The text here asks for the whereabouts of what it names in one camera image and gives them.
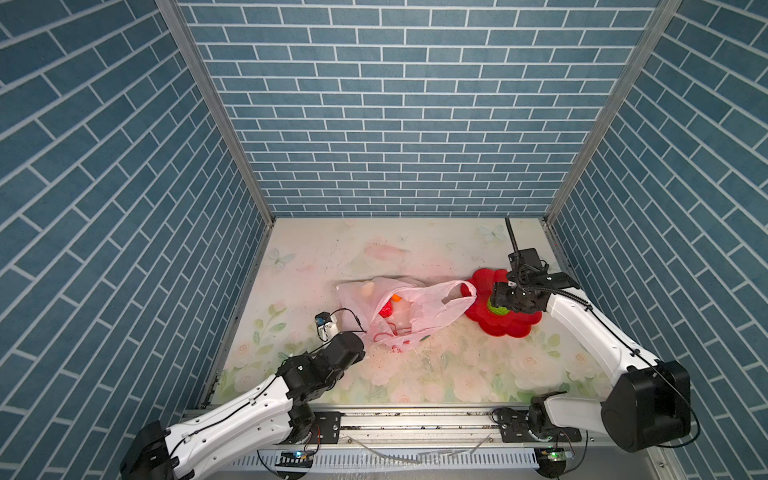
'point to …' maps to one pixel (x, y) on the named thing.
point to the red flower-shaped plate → (499, 325)
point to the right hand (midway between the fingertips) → (497, 295)
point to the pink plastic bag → (397, 311)
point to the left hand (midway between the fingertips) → (361, 342)
